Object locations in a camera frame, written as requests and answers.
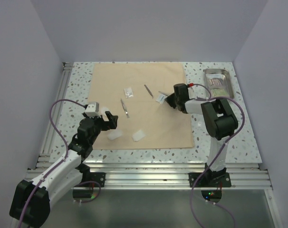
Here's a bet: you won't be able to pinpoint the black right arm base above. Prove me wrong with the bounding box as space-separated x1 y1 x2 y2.
195 168 232 202

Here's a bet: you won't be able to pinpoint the small clear packet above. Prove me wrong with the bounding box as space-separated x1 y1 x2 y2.
156 94 167 104
124 87 134 98

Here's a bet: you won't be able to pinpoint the green printed glove packet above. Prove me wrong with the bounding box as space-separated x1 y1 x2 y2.
211 88 230 97

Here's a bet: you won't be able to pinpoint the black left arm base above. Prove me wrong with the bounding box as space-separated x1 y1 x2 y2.
72 164 106 201

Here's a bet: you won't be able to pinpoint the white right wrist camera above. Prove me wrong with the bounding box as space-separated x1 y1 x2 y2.
187 83 195 92

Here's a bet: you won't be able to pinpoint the stainless steel tray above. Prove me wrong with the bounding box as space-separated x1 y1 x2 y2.
204 68 234 98

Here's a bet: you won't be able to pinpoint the purple printed glove packet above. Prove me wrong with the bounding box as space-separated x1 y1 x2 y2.
206 74 225 89

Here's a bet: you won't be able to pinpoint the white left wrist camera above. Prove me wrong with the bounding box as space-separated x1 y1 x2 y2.
85 102 101 118

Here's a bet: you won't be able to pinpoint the aluminium extrusion frame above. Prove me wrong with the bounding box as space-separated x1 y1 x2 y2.
25 62 281 228

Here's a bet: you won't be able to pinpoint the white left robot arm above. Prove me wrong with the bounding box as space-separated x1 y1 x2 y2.
9 111 118 228

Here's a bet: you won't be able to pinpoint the white gauze pad top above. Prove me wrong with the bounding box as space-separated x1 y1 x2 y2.
100 107 110 116

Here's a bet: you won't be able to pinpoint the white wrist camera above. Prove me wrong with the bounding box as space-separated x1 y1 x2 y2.
85 102 101 118
187 83 195 92

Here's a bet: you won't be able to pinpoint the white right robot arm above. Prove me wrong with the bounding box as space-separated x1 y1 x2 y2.
165 83 239 187

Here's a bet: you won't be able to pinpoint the beige cloth mat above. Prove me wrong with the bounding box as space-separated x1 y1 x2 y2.
88 63 194 150

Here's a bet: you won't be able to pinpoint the straight steel tweezers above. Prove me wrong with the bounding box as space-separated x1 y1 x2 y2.
120 99 130 118

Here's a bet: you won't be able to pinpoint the white gauze pad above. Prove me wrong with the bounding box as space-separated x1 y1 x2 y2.
107 129 123 141
132 130 146 142
100 107 110 116

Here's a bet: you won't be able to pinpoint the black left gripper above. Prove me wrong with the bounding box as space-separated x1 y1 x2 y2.
83 111 117 144

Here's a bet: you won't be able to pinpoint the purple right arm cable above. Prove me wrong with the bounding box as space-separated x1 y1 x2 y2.
190 83 244 228

